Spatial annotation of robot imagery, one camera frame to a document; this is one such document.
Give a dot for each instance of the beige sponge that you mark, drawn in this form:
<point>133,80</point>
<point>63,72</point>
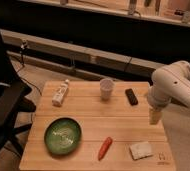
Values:
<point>141,150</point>

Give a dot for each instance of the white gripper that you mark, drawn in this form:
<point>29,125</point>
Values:
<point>154,116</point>

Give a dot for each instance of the white ceramic cup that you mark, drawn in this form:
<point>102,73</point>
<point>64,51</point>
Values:
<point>106,88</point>

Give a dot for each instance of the white plastic bottle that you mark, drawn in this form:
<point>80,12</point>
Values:
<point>59,95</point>

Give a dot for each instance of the orange carrot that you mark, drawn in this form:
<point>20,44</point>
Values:
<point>104,148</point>

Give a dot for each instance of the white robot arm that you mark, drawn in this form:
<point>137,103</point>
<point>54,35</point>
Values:
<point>169,81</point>

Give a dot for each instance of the black office chair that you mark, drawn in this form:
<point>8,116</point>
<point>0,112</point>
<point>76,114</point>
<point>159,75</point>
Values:
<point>13,100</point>

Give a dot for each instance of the green ceramic bowl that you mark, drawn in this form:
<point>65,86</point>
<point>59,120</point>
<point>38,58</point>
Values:
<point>62,136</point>

